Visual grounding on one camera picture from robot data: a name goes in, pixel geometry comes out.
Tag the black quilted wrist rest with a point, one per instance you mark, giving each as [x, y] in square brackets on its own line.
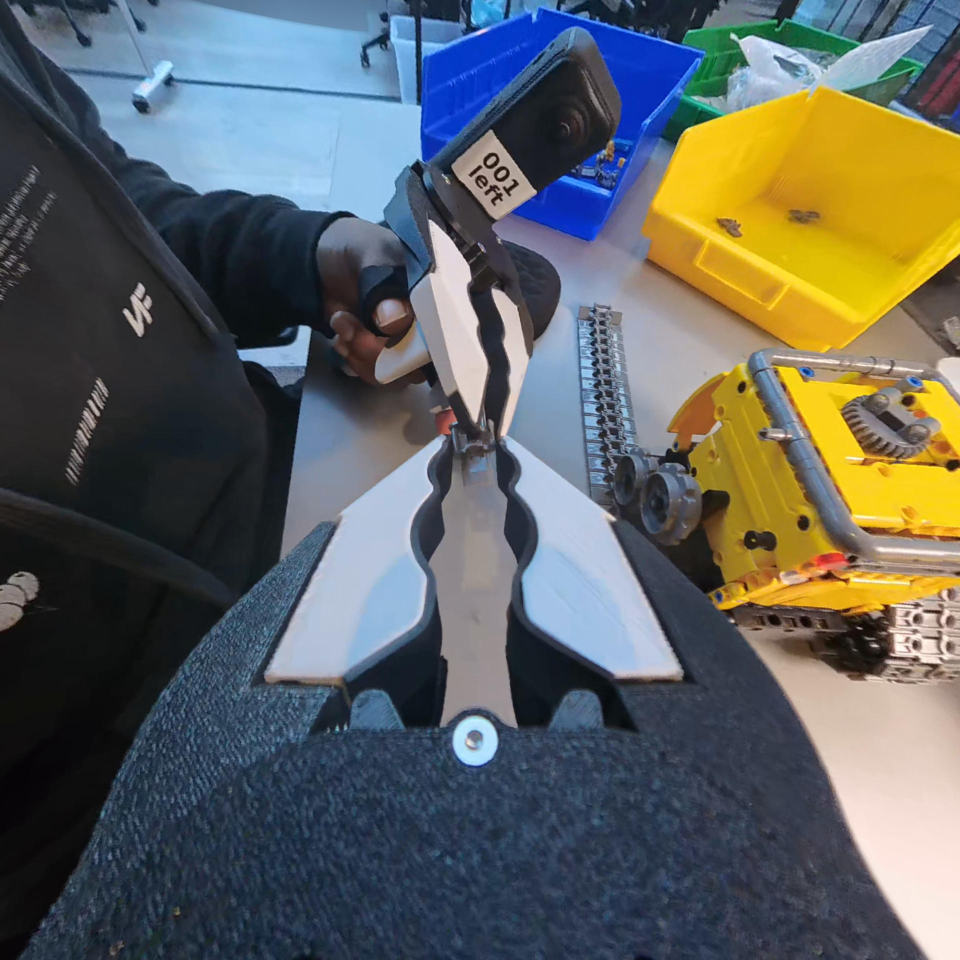
[528, 293]

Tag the yellow toy brick bulldozer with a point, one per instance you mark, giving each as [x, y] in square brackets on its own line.
[795, 495]

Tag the clear plastic bag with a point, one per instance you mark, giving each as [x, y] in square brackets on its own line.
[818, 60]

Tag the small grey track link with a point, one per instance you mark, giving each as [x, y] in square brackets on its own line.
[474, 446]

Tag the chair leg caster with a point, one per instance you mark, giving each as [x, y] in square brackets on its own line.
[153, 84]

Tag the person's left forearm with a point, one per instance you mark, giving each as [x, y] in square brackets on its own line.
[225, 255]

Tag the person's left hand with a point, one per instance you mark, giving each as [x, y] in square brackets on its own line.
[338, 263]

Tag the small dark brick part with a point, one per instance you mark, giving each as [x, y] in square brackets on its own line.
[729, 228]
[803, 215]

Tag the green storage bin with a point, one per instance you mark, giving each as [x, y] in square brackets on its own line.
[705, 98]

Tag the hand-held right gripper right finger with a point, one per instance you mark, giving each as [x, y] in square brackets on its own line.
[600, 600]

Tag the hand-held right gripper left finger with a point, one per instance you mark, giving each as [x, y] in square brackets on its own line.
[360, 600]

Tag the blue storage bin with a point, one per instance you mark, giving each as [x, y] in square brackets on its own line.
[645, 90]

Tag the yellow storage bin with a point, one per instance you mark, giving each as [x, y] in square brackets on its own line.
[810, 270]

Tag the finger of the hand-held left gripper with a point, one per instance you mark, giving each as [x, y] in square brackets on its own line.
[450, 323]
[513, 353]

